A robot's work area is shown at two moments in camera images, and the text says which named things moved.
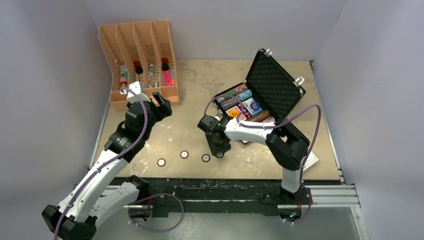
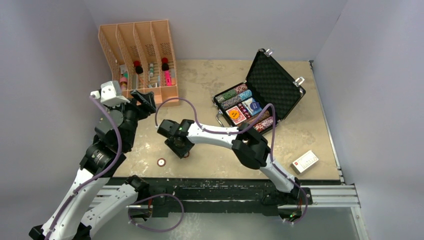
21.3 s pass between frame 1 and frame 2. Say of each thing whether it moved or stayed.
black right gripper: moved
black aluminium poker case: stayed
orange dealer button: stayed
